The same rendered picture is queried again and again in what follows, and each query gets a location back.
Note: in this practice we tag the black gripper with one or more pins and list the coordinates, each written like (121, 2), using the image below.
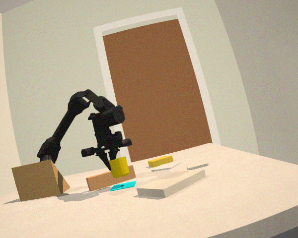
(100, 151)

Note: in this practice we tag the orange flat bar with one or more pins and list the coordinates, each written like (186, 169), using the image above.
(106, 179)

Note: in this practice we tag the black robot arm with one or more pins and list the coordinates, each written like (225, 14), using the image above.
(109, 115)

